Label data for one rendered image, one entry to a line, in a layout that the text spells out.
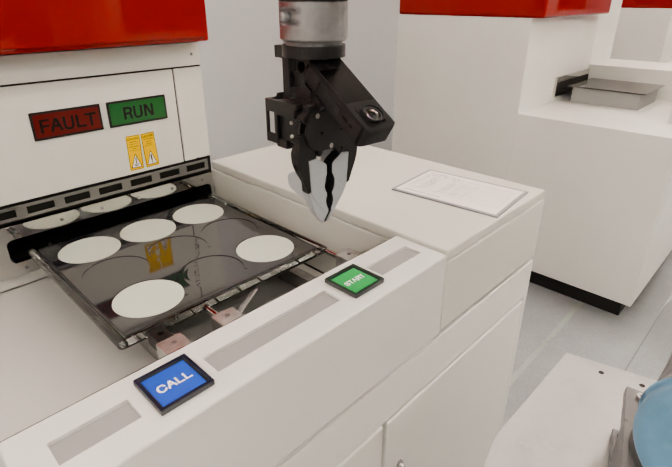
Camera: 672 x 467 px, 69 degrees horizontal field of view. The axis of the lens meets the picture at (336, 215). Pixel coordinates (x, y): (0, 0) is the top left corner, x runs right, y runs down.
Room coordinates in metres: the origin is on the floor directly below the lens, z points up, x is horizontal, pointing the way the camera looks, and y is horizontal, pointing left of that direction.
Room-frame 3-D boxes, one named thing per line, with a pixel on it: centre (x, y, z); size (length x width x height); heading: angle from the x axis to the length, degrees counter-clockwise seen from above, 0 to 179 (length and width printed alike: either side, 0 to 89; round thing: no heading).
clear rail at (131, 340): (0.64, 0.15, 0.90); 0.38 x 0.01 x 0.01; 136
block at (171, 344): (0.48, 0.18, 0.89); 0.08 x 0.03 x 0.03; 46
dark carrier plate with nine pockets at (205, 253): (0.76, 0.28, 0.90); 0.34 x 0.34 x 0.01; 46
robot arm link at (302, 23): (0.57, 0.03, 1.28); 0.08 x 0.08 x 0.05
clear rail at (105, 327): (0.63, 0.40, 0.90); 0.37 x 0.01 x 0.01; 46
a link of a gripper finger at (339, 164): (0.59, 0.02, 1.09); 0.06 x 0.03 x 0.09; 42
